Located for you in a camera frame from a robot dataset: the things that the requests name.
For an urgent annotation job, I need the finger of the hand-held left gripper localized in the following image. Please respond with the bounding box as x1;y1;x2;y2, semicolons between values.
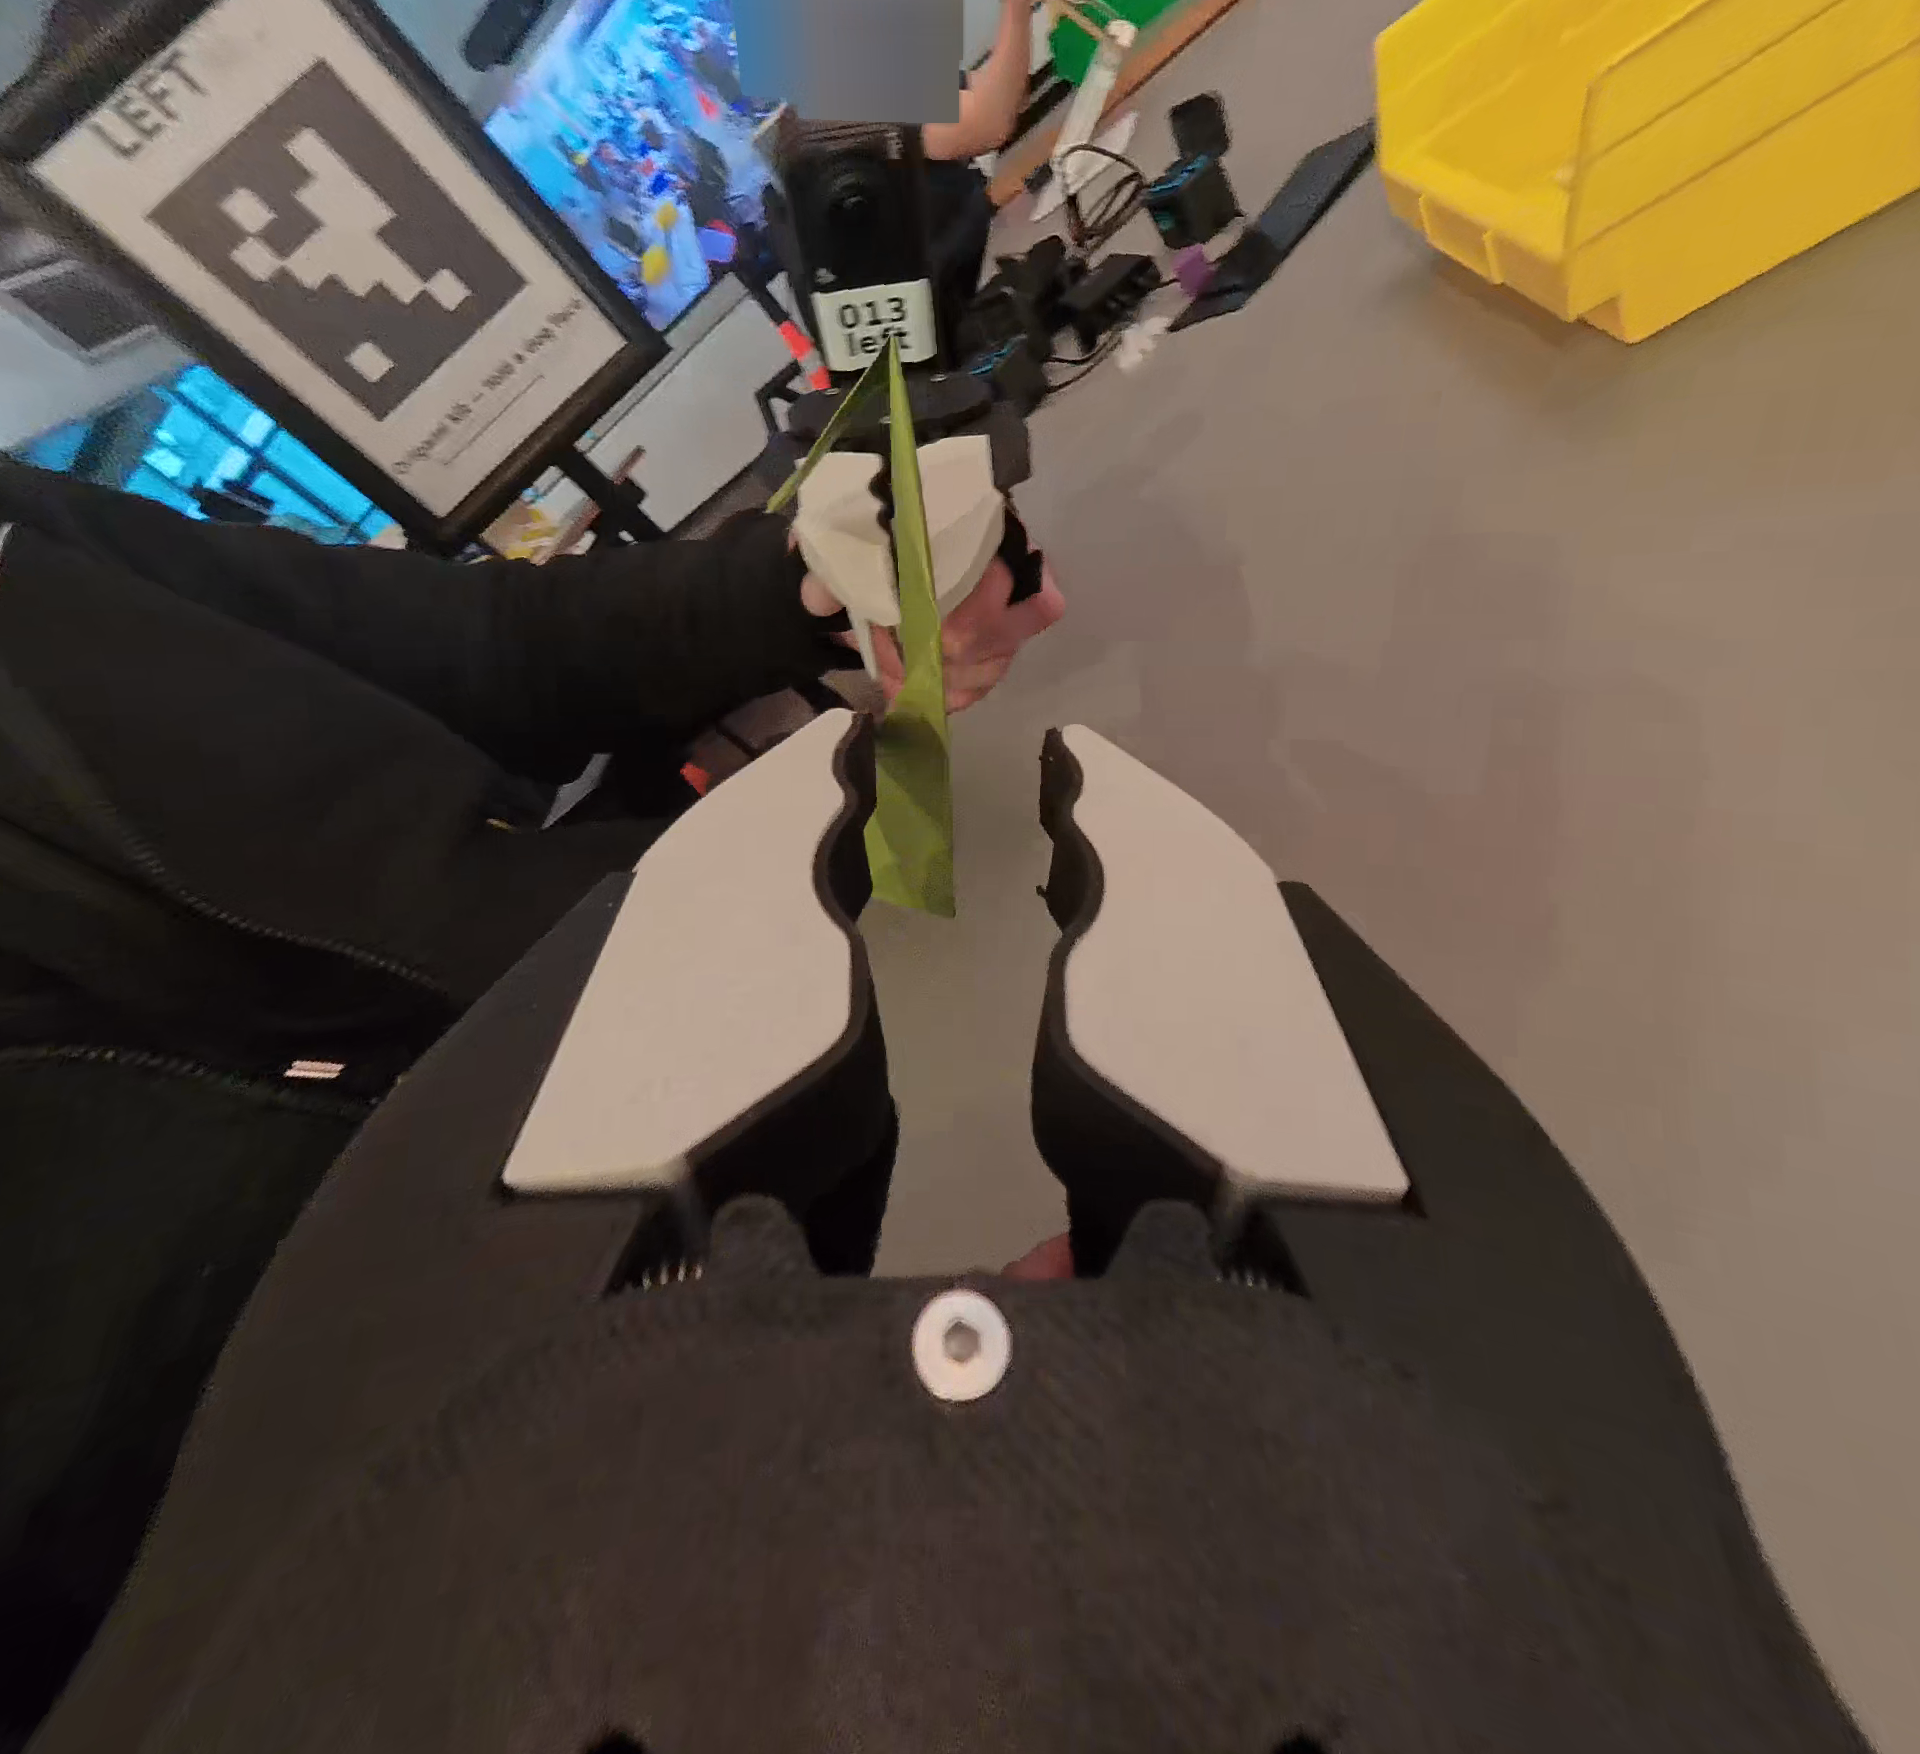
917;432;1013;589
794;453;906;630

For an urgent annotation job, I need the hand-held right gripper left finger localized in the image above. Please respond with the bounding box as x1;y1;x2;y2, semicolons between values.
499;708;906;1277

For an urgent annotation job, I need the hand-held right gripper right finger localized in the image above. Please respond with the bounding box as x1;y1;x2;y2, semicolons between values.
1029;723;1416;1277

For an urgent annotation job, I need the green origami paper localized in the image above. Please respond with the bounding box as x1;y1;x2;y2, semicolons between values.
764;336;962;918

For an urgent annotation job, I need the person's left forearm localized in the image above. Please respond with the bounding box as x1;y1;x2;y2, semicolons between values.
0;456;864;796

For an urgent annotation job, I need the person's left hand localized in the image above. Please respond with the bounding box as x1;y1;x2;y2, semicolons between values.
804;554;1069;722

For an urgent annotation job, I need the black charger cluster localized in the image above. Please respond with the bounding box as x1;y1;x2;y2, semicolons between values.
958;231;1167;403

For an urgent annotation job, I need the television screen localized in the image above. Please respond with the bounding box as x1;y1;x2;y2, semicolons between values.
480;0;789;339

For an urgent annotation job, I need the framed marker sign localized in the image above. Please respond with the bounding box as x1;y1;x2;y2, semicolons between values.
0;0;672;553

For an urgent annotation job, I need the person's black jacket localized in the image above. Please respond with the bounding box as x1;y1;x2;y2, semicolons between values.
0;673;631;1754

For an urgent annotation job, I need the yellow plastic bin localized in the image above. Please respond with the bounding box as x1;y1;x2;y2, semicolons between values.
1372;0;1920;346

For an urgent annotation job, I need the black cable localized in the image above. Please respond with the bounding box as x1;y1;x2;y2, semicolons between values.
1052;140;1153;251

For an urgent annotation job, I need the black camera box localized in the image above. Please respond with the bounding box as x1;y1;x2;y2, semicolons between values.
1147;93;1245;249

